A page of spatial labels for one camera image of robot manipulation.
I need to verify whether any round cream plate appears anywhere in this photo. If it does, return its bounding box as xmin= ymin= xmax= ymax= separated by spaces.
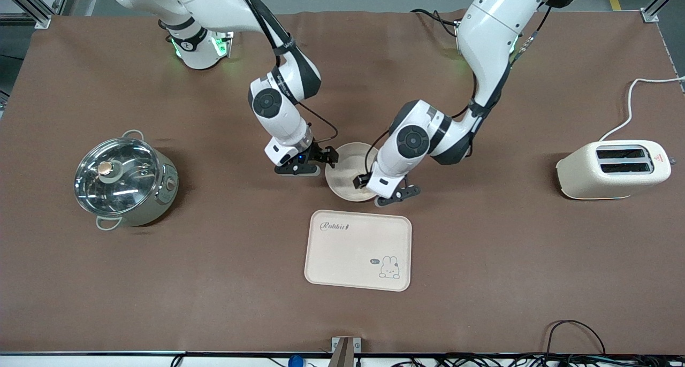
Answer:
xmin=325 ymin=142 xmax=382 ymax=202

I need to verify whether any cream rabbit print tray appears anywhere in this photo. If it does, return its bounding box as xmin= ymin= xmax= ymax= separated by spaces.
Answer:
xmin=304 ymin=210 xmax=413 ymax=292

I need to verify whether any green electric cooking pot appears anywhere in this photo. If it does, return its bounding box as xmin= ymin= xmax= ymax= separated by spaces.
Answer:
xmin=74 ymin=129 xmax=179 ymax=232

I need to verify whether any glass pot lid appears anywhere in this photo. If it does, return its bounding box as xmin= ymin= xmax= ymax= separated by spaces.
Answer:
xmin=74 ymin=137 xmax=163 ymax=217

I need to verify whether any brown table mat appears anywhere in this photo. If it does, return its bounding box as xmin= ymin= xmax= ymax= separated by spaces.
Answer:
xmin=0 ymin=10 xmax=685 ymax=356

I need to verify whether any cream two-slot toaster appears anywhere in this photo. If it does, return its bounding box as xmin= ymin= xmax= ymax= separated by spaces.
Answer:
xmin=555 ymin=139 xmax=676 ymax=200

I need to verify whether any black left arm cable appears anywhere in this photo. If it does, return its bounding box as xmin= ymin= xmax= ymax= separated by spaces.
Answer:
xmin=366 ymin=3 xmax=553 ymax=176

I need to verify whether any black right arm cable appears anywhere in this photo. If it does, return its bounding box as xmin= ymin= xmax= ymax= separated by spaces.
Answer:
xmin=233 ymin=0 xmax=339 ymax=144

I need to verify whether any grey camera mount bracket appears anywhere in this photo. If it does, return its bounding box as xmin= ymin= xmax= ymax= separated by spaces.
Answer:
xmin=331 ymin=336 xmax=361 ymax=367

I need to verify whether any black arm base cable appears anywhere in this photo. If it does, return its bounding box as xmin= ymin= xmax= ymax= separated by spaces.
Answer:
xmin=410 ymin=8 xmax=462 ymax=37

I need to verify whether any black cable bundle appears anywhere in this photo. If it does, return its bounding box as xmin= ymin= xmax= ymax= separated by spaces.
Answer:
xmin=391 ymin=353 xmax=685 ymax=367

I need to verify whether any black looped cable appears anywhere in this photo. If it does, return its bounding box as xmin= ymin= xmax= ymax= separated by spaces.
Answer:
xmin=545 ymin=319 xmax=607 ymax=357

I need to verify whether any white toaster power cable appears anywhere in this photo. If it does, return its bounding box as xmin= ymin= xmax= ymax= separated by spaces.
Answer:
xmin=599 ymin=77 xmax=685 ymax=142

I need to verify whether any aluminium frame post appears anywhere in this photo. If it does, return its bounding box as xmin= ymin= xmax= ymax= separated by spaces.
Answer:
xmin=0 ymin=0 xmax=73 ymax=29
xmin=640 ymin=0 xmax=685 ymax=23

